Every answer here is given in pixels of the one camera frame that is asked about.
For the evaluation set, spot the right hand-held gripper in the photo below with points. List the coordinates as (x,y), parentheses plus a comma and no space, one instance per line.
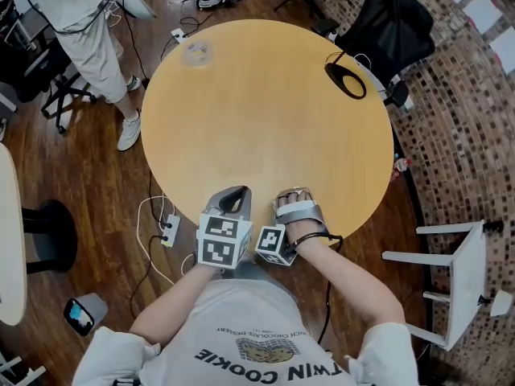
(269,241)

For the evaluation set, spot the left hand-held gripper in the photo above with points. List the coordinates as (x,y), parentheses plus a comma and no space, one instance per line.
(221,243)

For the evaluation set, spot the person's left forearm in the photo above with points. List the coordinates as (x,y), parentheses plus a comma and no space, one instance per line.
(173,308)

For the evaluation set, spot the person's right forearm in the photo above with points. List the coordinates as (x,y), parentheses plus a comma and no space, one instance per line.
(362,288)

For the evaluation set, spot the person's right hand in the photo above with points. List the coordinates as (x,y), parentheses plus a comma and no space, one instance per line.
(306,233)

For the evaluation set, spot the person's grey trousers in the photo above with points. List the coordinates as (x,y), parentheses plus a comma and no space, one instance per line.
(257,269)

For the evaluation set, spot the person's white printed t-shirt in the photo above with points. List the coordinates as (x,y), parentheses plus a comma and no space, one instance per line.
(249,328)

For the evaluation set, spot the black power adapter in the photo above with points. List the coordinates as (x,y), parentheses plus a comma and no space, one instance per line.
(145,83)

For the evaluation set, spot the red label plastic bottle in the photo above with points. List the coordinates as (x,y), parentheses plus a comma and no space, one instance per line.
(401,167)

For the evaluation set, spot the grey trash bin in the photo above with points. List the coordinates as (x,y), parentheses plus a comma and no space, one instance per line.
(94,308)

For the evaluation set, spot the small white power strip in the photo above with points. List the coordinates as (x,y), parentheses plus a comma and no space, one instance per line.
(179,34)

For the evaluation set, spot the black table base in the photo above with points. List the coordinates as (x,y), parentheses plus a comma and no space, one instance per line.
(52,235)

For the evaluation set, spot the white wooden stool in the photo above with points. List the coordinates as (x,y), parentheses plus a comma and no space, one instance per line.
(466,264)

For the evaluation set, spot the white oval table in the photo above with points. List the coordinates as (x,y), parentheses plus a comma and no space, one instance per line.
(10,235)

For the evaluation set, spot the black mesh office chair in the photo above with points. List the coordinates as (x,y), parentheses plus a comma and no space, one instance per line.
(386,38)

